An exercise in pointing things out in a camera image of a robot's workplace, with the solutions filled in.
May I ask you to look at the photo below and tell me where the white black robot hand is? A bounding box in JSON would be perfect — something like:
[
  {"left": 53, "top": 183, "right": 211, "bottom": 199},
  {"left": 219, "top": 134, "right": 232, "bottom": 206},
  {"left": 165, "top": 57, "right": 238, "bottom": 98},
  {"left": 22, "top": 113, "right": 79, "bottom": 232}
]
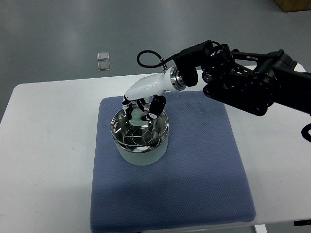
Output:
[{"left": 122, "top": 67, "right": 186, "bottom": 121}]

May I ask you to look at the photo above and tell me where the glass lid with green knob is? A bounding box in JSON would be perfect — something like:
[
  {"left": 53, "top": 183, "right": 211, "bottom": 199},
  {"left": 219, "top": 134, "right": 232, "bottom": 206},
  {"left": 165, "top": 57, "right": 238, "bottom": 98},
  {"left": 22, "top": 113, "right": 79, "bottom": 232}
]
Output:
[{"left": 111, "top": 107, "right": 169, "bottom": 153}]

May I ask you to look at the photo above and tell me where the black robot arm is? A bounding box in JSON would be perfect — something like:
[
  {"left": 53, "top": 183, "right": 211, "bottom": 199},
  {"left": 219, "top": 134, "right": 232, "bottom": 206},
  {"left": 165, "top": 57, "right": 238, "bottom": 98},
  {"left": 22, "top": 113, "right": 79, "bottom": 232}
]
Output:
[{"left": 173, "top": 40, "right": 311, "bottom": 116}]

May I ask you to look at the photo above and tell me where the upper metal floor plate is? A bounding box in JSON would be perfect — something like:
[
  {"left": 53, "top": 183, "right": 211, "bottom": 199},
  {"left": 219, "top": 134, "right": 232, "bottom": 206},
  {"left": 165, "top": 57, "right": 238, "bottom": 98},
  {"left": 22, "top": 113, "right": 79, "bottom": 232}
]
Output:
[{"left": 97, "top": 52, "right": 110, "bottom": 61}]

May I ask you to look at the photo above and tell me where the blue fabric mat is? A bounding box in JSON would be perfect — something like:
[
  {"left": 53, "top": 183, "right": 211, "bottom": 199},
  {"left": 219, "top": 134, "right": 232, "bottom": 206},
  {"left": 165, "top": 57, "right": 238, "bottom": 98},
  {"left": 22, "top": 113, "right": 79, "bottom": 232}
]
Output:
[{"left": 90, "top": 91, "right": 256, "bottom": 233}]

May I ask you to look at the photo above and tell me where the cardboard box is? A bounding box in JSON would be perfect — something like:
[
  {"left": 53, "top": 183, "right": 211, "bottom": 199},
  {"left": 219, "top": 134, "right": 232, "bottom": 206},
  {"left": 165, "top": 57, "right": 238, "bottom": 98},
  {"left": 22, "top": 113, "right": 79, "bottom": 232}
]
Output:
[{"left": 275, "top": 0, "right": 311, "bottom": 13}]

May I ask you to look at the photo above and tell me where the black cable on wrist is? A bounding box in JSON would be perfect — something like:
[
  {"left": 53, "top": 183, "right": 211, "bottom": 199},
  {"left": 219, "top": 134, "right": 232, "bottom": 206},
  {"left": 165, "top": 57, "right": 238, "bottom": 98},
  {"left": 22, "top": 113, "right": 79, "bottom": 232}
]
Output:
[{"left": 137, "top": 50, "right": 182, "bottom": 71}]

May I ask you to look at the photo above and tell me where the green pot with handle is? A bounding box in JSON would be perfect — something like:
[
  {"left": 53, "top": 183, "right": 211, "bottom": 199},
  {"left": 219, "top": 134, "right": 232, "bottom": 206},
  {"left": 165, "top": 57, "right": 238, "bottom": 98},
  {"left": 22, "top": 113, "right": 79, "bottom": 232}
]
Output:
[{"left": 115, "top": 102, "right": 168, "bottom": 166}]

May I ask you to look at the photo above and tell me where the black table bracket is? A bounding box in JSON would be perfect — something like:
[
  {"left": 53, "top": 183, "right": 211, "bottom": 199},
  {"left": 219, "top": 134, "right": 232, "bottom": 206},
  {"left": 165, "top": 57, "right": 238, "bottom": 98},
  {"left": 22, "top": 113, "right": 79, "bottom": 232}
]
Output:
[{"left": 294, "top": 219, "right": 311, "bottom": 227}]

